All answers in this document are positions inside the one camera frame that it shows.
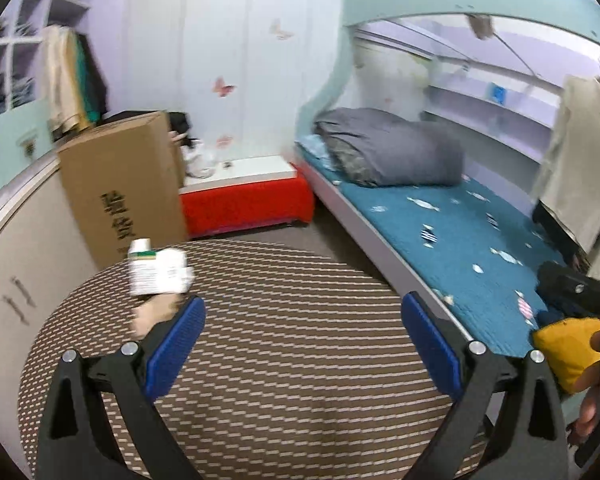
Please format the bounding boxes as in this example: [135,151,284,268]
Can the white green medicine box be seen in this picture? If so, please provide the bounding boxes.
[128,238,194,297]

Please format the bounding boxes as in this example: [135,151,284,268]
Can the person's right hand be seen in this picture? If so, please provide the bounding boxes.
[567,328,600,449]

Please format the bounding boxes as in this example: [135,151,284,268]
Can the yellow cushion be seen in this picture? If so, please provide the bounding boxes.
[532,318,600,394]

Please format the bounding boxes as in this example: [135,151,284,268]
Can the teal quilted bed mattress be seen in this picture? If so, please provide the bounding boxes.
[297,148,562,356]

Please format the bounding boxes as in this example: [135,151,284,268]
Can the hanging beige towel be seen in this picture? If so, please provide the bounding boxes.
[532,76,600,280]

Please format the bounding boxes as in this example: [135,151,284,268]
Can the grey folded duvet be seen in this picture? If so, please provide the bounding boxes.
[314,107,465,188]

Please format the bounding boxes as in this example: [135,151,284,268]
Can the brown cardboard box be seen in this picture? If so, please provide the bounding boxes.
[57,112,187,269]

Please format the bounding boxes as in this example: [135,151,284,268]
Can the red storage bench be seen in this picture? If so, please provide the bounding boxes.
[181,174,314,238]

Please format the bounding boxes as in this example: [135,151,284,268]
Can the white plastic bag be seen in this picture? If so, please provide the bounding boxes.
[182,140,218,179]

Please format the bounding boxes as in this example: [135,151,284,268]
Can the mint green cabinet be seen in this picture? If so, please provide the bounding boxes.
[0,100,54,189]

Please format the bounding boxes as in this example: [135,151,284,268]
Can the hanging beige clothes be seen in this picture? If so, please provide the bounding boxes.
[41,25,108,139]

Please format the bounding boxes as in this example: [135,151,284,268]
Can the white wardrobe with butterflies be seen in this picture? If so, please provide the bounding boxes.
[86,0,361,162]

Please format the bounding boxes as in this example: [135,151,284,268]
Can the white cube shelf unit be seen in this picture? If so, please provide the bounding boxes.
[0,0,93,114]

